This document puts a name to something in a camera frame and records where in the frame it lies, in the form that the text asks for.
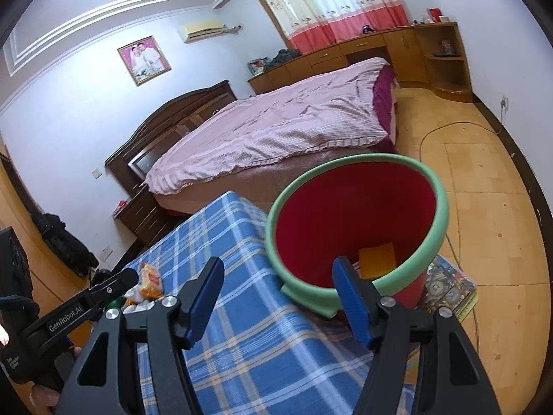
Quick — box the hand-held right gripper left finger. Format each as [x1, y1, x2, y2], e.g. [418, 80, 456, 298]
[65, 256, 225, 415]

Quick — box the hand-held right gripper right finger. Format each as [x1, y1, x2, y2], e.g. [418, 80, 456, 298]
[332, 256, 502, 415]

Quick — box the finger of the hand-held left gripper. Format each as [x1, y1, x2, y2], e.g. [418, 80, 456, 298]
[88, 268, 140, 312]

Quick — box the orange snack packet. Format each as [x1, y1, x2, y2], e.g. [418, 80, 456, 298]
[137, 263, 165, 300]

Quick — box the yellow ribbed pad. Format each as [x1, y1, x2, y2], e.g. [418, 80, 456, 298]
[358, 242, 398, 279]

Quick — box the red bin with green rim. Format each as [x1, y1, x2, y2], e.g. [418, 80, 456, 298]
[265, 153, 450, 318]

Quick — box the person's left hand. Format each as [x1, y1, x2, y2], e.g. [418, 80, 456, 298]
[29, 386, 65, 415]

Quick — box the blue plaid cloth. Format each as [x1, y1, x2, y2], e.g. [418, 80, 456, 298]
[114, 190, 415, 415]

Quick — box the dark wooden nightstand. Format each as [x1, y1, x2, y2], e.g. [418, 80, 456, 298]
[113, 186, 182, 247]

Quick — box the black jacket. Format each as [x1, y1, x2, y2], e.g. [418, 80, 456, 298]
[30, 212, 100, 277]

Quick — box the brown patterned bed sheet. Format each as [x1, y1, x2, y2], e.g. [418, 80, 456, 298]
[149, 138, 398, 217]

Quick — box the light wooden wardrobe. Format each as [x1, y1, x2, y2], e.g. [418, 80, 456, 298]
[0, 136, 48, 234]

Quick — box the dark wooden bed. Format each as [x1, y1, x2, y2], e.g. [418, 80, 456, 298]
[105, 80, 400, 225]

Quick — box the pink checked quilt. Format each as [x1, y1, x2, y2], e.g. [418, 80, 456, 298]
[144, 57, 396, 195]

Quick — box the purple bed sheet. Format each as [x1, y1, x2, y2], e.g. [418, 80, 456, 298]
[374, 67, 398, 143]

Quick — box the framed wedding photo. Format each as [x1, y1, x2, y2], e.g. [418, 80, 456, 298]
[118, 35, 172, 86]

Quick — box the long wooden cabinet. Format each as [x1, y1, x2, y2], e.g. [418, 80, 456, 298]
[247, 21, 459, 96]

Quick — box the wooden corner shelf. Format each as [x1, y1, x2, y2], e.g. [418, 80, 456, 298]
[415, 21, 474, 104]

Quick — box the dark clothes pile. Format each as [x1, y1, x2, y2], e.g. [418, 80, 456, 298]
[263, 48, 301, 70]

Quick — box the cream and red curtain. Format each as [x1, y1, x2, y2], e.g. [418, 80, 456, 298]
[253, 0, 411, 53]

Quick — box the thin floor cable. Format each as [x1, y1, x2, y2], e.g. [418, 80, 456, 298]
[415, 108, 506, 156]

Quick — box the wall air conditioner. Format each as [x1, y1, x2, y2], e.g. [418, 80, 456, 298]
[177, 18, 229, 45]

